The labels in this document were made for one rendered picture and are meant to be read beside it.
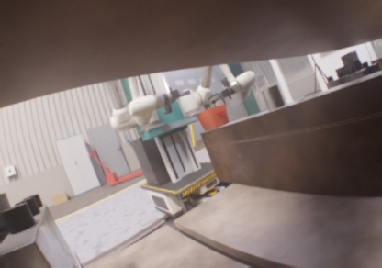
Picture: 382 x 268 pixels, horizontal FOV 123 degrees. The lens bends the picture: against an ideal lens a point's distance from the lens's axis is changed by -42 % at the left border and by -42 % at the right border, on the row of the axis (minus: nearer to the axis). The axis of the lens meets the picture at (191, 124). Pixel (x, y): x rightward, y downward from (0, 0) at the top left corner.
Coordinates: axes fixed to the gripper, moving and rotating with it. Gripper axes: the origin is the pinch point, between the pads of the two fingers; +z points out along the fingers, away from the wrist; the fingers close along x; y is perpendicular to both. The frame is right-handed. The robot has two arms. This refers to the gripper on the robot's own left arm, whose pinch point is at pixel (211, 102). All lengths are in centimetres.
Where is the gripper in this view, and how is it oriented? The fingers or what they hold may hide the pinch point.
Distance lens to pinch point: 120.0
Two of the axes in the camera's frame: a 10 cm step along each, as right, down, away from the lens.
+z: -8.4, 5.4, -0.4
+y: 5.4, 8.4, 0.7
